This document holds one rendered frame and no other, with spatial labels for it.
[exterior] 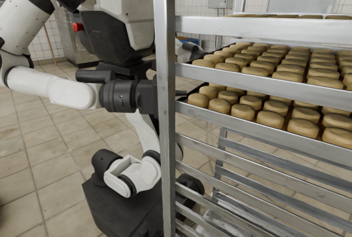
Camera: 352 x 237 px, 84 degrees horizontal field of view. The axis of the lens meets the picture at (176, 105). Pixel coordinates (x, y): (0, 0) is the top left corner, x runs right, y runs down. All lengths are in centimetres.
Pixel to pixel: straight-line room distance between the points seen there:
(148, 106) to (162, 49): 17
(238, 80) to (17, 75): 54
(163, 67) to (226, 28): 14
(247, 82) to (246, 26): 9
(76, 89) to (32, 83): 13
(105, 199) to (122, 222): 19
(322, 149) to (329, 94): 10
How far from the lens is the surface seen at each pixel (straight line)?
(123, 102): 50
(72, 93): 54
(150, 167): 87
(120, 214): 125
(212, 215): 125
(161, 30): 40
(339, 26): 35
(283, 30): 35
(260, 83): 37
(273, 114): 45
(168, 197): 63
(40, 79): 62
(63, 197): 168
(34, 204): 173
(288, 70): 45
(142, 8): 74
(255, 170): 46
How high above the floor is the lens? 117
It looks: 26 degrees down
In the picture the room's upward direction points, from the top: straight up
